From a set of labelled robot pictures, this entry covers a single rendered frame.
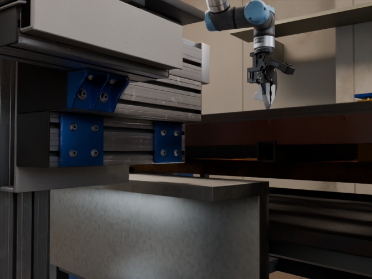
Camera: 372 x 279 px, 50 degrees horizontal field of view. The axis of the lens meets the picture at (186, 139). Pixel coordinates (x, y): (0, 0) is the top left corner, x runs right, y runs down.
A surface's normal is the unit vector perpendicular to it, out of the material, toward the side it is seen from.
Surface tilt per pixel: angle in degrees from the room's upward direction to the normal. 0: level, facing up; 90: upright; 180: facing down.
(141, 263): 90
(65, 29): 90
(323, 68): 90
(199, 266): 90
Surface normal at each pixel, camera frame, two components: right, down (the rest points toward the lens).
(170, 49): 0.81, -0.01
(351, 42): -0.59, -0.02
